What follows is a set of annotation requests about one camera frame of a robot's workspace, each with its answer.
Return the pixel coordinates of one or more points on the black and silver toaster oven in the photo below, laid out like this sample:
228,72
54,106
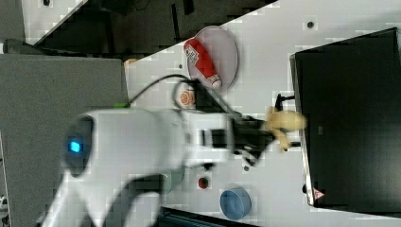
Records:
349,93

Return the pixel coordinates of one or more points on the green cup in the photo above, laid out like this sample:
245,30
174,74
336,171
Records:
172,178

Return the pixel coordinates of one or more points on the red ketchup bottle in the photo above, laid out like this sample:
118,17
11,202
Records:
197,54

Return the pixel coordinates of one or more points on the grey round plate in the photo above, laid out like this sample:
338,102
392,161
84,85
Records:
222,49

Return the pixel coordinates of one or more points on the orange slice toy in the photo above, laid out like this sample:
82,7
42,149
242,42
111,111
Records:
185,97

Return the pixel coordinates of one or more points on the blue bowl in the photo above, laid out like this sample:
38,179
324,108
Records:
235,203

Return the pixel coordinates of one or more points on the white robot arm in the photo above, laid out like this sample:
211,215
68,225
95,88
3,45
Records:
119,164

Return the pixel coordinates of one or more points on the peeled yellow banana toy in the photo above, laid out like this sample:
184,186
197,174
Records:
279,123

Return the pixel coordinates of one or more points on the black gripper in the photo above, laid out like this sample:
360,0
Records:
250,139

